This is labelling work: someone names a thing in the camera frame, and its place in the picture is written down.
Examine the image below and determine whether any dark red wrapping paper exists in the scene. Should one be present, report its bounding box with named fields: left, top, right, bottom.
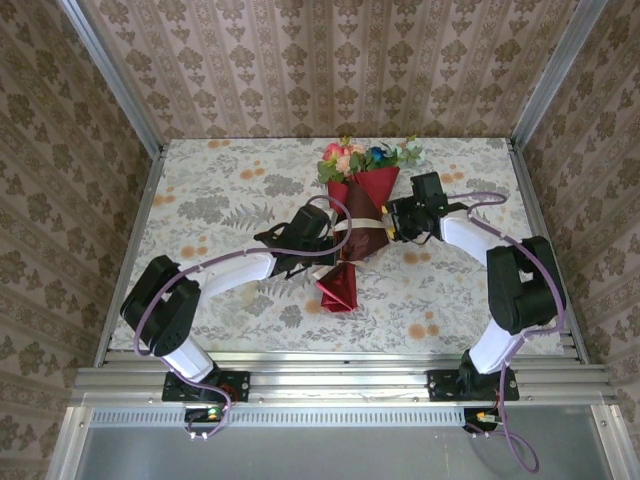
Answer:
left=315, top=166, right=402, bottom=315

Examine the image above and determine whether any beige ribbon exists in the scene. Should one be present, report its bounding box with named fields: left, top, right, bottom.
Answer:
left=329, top=207, right=390, bottom=236

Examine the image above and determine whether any pale white artificial flower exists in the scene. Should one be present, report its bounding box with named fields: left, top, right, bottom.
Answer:
left=392, top=133, right=427, bottom=169

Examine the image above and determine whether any blue artificial rose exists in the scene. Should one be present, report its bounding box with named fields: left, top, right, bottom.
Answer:
left=357, top=144, right=401, bottom=174

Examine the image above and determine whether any peach artificial rose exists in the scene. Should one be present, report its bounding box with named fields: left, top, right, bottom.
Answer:
left=333, top=143, right=365, bottom=177

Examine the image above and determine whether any artificial flower bunch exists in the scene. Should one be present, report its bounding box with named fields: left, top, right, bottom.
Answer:
left=317, top=138, right=349, bottom=185

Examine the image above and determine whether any floral print tablecloth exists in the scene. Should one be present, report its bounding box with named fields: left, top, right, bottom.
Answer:
left=109, top=137, right=565, bottom=355

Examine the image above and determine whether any small black controller board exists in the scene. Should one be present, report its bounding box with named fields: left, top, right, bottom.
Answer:
left=183, top=406, right=225, bottom=435
left=462, top=407, right=507, bottom=434

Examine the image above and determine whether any grey metal panel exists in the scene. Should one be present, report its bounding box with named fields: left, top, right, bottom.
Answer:
left=47, top=405, right=640, bottom=480

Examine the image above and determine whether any aluminium table side rail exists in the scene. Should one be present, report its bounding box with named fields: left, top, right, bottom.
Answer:
left=507, top=139, right=592, bottom=364
left=93, top=144, right=167, bottom=369

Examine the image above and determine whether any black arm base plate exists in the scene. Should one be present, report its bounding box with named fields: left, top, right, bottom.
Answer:
left=160, top=369, right=252, bottom=403
left=427, top=368, right=521, bottom=403

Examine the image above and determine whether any aluminium extrusion rail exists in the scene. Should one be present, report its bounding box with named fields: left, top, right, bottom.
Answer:
left=69, top=349, right=615, bottom=407

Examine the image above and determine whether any aluminium frame post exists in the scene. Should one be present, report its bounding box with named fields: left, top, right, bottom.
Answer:
left=58, top=0, right=167, bottom=157
left=510, top=0, right=610, bottom=149

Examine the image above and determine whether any slotted grey cable duct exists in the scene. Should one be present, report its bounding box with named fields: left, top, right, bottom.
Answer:
left=89, top=408, right=596, bottom=428

